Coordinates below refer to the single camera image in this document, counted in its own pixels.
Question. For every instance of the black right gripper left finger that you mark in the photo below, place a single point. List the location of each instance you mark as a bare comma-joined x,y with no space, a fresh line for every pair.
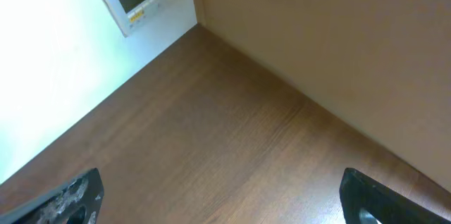
76,201

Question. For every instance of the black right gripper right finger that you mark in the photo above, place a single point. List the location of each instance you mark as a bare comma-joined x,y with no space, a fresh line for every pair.
364,200

